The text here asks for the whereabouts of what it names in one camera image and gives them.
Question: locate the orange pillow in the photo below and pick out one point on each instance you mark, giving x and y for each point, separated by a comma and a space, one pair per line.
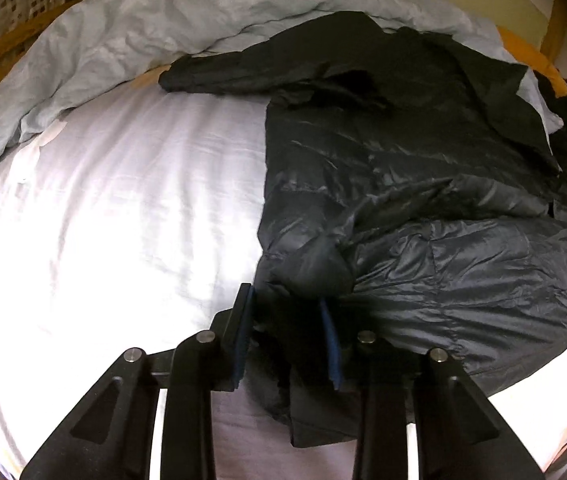
527, 54

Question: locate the light blue duvet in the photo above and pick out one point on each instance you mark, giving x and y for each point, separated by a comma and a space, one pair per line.
97, 45

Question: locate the dark quilted down jacket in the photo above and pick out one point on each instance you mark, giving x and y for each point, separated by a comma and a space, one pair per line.
407, 181

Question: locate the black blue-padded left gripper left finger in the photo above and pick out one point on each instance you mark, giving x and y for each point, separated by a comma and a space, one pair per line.
232, 327

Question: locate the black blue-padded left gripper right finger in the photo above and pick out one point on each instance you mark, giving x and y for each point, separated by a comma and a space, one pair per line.
341, 327

